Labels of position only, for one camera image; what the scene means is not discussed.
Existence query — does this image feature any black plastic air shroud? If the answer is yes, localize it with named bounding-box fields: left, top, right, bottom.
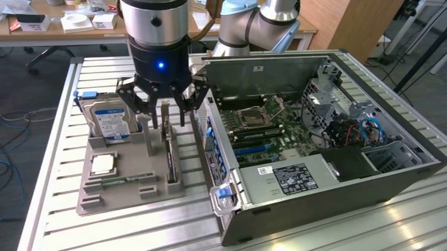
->
left=309, top=145, right=381, bottom=183

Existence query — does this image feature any black stand pole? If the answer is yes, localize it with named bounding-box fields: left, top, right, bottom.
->
left=392, top=0, right=447, bottom=94

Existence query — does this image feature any plain grey disk bay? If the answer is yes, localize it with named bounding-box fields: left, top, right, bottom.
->
left=361, top=140, right=427, bottom=175

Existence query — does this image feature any brown cardboard box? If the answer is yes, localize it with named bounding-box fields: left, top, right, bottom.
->
left=205, top=0, right=224, bottom=18

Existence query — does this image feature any black long expansion slot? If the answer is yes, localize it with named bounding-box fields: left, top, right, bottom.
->
left=229, top=138, right=272, bottom=149

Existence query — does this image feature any grey parts rack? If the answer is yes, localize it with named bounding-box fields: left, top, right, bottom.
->
left=76, top=114, right=188, bottom=216

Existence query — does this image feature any blue floor cable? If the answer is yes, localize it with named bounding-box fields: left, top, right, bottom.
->
left=0, top=149, right=25, bottom=223

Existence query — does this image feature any silver CPU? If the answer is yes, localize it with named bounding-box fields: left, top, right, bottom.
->
left=89, top=154, right=118, bottom=176

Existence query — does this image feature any white box with barcode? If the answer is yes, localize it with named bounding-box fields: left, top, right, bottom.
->
left=90, top=13, right=117, bottom=30

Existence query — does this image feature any blue wire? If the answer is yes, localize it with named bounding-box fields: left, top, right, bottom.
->
left=358, top=117, right=386, bottom=147

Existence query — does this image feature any white paper stack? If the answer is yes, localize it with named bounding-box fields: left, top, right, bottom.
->
left=190, top=12, right=221, bottom=32

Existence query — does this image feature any graphics card with black fan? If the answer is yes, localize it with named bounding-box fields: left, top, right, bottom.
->
left=160, top=98, right=178, bottom=184

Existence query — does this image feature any wooden desk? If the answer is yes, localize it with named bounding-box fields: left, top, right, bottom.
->
left=0, top=0, right=318, bottom=48

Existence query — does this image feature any open black PC case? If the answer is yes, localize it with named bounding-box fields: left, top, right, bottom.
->
left=188, top=49, right=447, bottom=248

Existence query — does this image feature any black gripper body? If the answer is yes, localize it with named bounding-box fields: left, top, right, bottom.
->
left=126, top=35, right=193, bottom=85

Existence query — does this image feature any white labelled box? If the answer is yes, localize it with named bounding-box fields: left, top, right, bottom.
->
left=18, top=18, right=52, bottom=32

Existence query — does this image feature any grey power supply unit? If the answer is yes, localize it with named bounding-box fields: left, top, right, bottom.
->
left=237, top=153, right=340, bottom=205

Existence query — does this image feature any clear plastic bag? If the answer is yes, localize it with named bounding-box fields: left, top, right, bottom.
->
left=0, top=0, right=34, bottom=15

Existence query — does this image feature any CPU socket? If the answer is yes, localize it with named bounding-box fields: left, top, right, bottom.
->
left=236, top=107, right=270, bottom=126

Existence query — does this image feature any metal socket cover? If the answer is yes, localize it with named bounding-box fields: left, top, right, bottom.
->
left=261, top=94, right=289, bottom=123

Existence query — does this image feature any grey floor cable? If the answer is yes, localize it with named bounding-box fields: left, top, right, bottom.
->
left=0, top=106, right=56, bottom=123

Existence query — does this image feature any green motherboard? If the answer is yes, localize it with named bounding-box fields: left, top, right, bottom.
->
left=214, top=93, right=317, bottom=168

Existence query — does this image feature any white box with round hole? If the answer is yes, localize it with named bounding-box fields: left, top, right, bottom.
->
left=58, top=14, right=94, bottom=34

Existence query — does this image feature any hard disk with blue label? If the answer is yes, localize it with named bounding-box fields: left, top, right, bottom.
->
left=73, top=90, right=142, bottom=144

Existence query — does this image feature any perforated metal disk bay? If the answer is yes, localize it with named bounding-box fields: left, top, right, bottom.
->
left=300, top=77, right=352, bottom=129

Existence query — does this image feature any small black box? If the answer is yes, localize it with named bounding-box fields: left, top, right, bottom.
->
left=16, top=14, right=46, bottom=24

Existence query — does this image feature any bare green RAM stick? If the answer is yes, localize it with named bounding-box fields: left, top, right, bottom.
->
left=100, top=172, right=154, bottom=185

